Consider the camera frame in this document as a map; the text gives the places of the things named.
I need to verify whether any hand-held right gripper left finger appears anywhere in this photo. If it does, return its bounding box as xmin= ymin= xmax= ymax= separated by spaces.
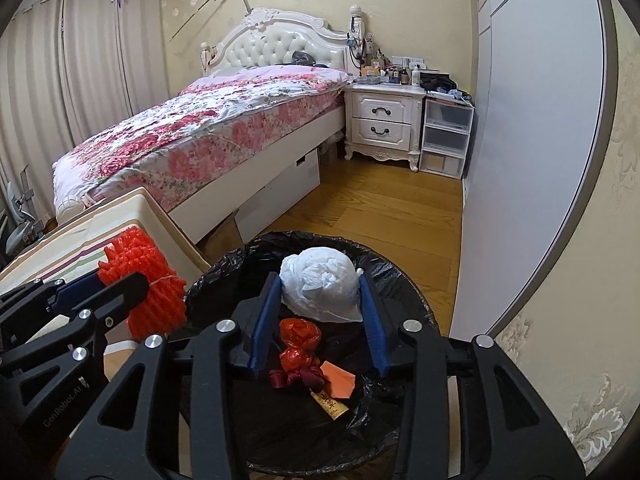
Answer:
xmin=54 ymin=272 xmax=283 ymax=480

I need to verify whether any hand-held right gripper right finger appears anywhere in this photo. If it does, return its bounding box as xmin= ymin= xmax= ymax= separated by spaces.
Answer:
xmin=357 ymin=274 xmax=587 ymax=480

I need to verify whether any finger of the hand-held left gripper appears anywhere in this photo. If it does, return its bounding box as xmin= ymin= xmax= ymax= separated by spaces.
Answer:
xmin=0 ymin=271 xmax=107 ymax=346
xmin=65 ymin=272 xmax=151 ymax=361

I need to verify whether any red plastic bag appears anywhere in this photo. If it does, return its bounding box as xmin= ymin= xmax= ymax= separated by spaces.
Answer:
xmin=279 ymin=317 xmax=325 ymax=368

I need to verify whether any red foam net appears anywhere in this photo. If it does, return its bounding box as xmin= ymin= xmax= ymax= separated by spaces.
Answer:
xmin=96 ymin=227 xmax=188 ymax=338

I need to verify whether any black trash bag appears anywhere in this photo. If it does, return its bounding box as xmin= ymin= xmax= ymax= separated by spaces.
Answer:
xmin=185 ymin=230 xmax=441 ymax=473

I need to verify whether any orange paper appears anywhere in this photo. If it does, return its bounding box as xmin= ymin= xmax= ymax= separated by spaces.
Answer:
xmin=320 ymin=360 xmax=357 ymax=401

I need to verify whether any dark red ribbon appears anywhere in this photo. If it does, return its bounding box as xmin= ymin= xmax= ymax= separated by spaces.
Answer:
xmin=269 ymin=362 xmax=326 ymax=391

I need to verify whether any white plastic bag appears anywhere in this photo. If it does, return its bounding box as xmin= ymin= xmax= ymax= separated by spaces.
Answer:
xmin=279 ymin=247 xmax=365 ymax=323

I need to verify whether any brown labelled bottle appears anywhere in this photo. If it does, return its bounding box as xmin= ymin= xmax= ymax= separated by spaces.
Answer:
xmin=310 ymin=387 xmax=349 ymax=420

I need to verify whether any striped tablecloth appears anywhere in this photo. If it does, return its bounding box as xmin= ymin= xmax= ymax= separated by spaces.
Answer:
xmin=0 ymin=186 xmax=213 ymax=376

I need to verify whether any grey office chair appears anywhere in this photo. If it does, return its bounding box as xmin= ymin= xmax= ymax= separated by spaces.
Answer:
xmin=0 ymin=170 xmax=46 ymax=256

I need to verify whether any white cardboard box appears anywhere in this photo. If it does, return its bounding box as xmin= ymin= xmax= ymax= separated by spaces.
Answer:
xmin=235 ymin=150 xmax=322 ymax=243

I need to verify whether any floral blanket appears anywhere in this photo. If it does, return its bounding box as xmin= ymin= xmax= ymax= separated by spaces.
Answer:
xmin=52 ymin=67 xmax=353 ymax=211

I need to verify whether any clear plastic drawer unit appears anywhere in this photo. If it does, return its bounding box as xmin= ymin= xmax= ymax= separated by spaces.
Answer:
xmin=419 ymin=95 xmax=475 ymax=181

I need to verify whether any white nightstand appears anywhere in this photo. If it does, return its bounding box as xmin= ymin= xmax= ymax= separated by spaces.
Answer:
xmin=344 ymin=82 xmax=426 ymax=172

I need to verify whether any beige curtain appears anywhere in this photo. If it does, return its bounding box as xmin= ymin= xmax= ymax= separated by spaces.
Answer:
xmin=0 ymin=0 xmax=168 ymax=196

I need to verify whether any dark clothes pile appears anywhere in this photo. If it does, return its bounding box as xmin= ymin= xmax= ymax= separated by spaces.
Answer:
xmin=420 ymin=71 xmax=473 ymax=103

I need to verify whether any white sliding wardrobe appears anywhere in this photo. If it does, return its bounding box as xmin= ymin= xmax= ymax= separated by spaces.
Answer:
xmin=447 ymin=0 xmax=621 ymax=341

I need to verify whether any cluster of small bottles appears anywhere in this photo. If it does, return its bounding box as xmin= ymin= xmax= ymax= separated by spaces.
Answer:
xmin=357 ymin=47 xmax=426 ymax=86

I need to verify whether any white tufted bed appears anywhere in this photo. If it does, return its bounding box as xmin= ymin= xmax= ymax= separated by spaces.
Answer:
xmin=52 ymin=7 xmax=353 ymax=241

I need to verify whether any bedpost cable bundle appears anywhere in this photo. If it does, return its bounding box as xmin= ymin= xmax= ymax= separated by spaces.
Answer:
xmin=346 ymin=5 xmax=373 ymax=61

